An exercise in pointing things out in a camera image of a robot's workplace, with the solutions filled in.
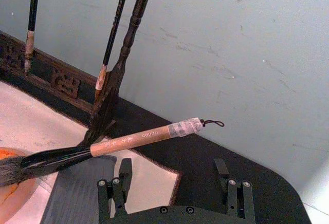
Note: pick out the black table cloth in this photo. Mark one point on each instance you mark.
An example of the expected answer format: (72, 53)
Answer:
(205, 152)

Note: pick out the thin black hanging brush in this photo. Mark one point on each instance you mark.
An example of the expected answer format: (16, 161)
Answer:
(111, 41)
(33, 16)

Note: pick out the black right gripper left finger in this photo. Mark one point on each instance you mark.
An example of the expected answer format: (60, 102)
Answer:
(120, 195)

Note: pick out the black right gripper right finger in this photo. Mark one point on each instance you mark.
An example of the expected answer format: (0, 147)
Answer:
(237, 198)

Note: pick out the dark grey ink stone slab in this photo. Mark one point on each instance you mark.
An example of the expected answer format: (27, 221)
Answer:
(77, 190)

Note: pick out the white felt writing mat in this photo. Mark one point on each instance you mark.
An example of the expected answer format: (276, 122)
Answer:
(38, 121)

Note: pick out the dark carved wooden brush rack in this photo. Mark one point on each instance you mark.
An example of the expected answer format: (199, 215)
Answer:
(129, 36)

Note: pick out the white dish with orange paint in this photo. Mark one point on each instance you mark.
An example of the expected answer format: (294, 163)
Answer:
(15, 201)

